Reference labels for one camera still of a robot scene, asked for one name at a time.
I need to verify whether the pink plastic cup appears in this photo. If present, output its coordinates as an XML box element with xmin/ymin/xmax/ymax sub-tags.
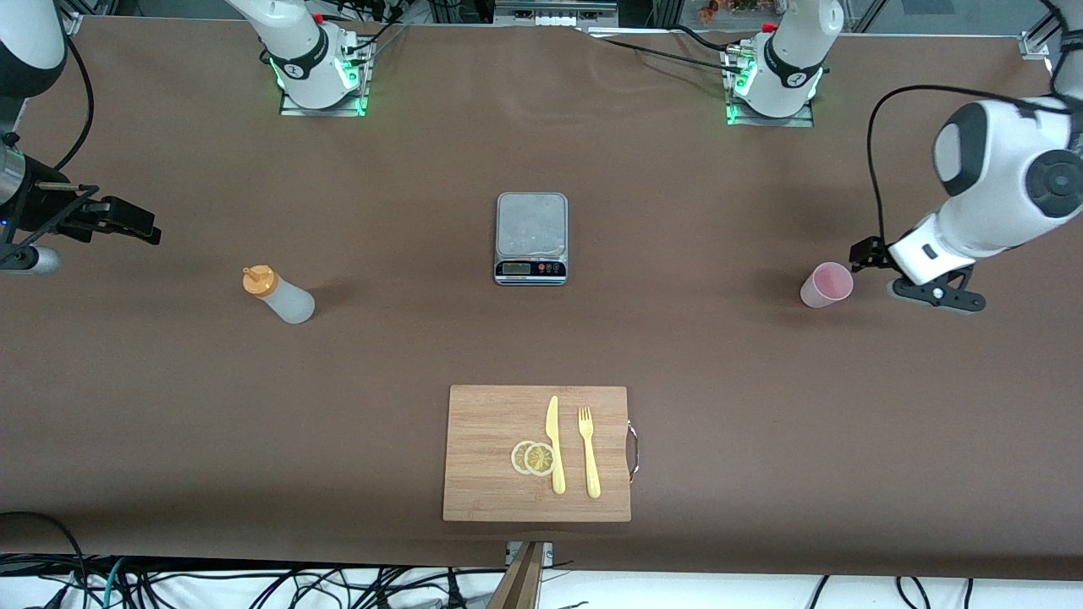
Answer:
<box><xmin>800</xmin><ymin>261</ymin><xmax>855</xmax><ymax>309</ymax></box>

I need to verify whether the translucent sauce bottle orange cap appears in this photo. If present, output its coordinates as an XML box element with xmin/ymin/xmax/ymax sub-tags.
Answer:
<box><xmin>242</xmin><ymin>265</ymin><xmax>316</xmax><ymax>325</ymax></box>

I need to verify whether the brown table cover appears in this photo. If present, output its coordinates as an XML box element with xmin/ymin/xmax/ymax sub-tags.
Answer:
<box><xmin>0</xmin><ymin>15</ymin><xmax>1083</xmax><ymax>581</ymax></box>

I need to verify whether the silver digital kitchen scale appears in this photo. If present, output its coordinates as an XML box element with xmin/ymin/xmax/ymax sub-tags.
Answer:
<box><xmin>494</xmin><ymin>192</ymin><xmax>569</xmax><ymax>287</ymax></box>

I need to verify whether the yellow plastic fork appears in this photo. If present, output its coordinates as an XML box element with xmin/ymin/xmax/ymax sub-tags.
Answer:
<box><xmin>578</xmin><ymin>406</ymin><xmax>602</xmax><ymax>499</ymax></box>

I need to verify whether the yellow plastic knife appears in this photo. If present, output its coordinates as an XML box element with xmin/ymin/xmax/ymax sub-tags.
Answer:
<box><xmin>546</xmin><ymin>395</ymin><xmax>566</xmax><ymax>496</ymax></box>

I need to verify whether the grey power strip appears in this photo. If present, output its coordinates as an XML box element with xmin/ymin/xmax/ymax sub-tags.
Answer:
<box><xmin>495</xmin><ymin>0</ymin><xmax>618</xmax><ymax>28</ymax></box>

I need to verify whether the wooden cutting board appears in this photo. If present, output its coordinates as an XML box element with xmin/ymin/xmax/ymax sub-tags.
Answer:
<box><xmin>443</xmin><ymin>385</ymin><xmax>632</xmax><ymax>523</ymax></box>

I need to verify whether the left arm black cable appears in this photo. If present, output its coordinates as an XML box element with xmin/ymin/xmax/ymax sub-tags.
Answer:
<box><xmin>867</xmin><ymin>83</ymin><xmax>1058</xmax><ymax>246</ymax></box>

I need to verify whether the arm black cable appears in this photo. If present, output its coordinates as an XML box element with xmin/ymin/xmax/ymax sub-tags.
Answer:
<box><xmin>55</xmin><ymin>34</ymin><xmax>96</xmax><ymax>170</ymax></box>
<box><xmin>867</xmin><ymin>83</ymin><xmax>1058</xmax><ymax>246</ymax></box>

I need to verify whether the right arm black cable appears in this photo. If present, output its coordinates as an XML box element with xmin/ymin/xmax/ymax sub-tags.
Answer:
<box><xmin>55</xmin><ymin>34</ymin><xmax>96</xmax><ymax>170</ymax></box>

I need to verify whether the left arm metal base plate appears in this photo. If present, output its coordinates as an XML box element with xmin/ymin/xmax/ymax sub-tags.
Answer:
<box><xmin>726</xmin><ymin>91</ymin><xmax>815</xmax><ymax>129</ymax></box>

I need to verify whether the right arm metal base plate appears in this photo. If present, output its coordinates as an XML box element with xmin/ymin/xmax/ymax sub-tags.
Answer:
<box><xmin>279</xmin><ymin>83</ymin><xmax>370</xmax><ymax>118</ymax></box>

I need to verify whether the black table cable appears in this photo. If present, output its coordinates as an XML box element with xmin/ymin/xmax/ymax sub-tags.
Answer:
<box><xmin>584</xmin><ymin>32</ymin><xmax>747</xmax><ymax>77</ymax></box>
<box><xmin>673</xmin><ymin>24</ymin><xmax>745</xmax><ymax>55</ymax></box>

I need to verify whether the black base cable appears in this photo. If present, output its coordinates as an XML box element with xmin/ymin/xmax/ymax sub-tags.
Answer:
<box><xmin>343</xmin><ymin>0</ymin><xmax>412</xmax><ymax>53</ymax></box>

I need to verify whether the black looped floor cable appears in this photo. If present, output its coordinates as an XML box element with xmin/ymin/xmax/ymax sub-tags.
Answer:
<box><xmin>0</xmin><ymin>511</ymin><xmax>90</xmax><ymax>593</ymax></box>

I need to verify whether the teal floor cable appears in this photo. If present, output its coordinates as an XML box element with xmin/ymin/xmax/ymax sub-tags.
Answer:
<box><xmin>100</xmin><ymin>557</ymin><xmax>129</xmax><ymax>609</ymax></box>

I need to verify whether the wooden post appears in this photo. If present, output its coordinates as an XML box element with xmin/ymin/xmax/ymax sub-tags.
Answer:
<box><xmin>487</xmin><ymin>541</ymin><xmax>544</xmax><ymax>609</ymax></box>

